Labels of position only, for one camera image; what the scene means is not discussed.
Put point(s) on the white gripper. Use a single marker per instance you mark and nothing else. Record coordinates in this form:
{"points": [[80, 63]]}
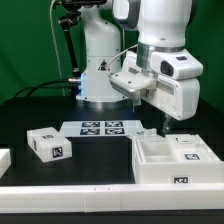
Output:
{"points": [[177, 88]]}

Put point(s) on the white cabinet door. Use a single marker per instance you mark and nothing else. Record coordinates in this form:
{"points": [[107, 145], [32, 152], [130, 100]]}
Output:
{"points": [[142, 133], [186, 147]]}

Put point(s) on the white cabinet body box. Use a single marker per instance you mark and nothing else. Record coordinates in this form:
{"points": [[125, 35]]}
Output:
{"points": [[154, 163]]}

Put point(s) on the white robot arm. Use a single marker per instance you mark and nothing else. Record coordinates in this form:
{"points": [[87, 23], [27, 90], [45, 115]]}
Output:
{"points": [[161, 25]]}

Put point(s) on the white cabinet top block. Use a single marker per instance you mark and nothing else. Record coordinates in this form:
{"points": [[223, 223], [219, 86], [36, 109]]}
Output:
{"points": [[48, 144]]}

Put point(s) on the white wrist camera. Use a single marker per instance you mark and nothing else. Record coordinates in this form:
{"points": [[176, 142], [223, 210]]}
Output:
{"points": [[131, 82]]}

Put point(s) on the white marker base plate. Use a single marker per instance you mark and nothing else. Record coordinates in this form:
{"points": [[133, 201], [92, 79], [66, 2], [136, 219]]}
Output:
{"points": [[100, 128]]}

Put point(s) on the white front fence rail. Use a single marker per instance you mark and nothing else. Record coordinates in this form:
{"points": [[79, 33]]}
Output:
{"points": [[109, 198]]}

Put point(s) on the white fence rail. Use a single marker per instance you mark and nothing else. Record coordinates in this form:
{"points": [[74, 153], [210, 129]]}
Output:
{"points": [[5, 161], [109, 198]]}

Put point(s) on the white left fence rail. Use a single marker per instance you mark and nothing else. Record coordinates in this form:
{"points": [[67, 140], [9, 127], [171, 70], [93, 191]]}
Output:
{"points": [[5, 161]]}

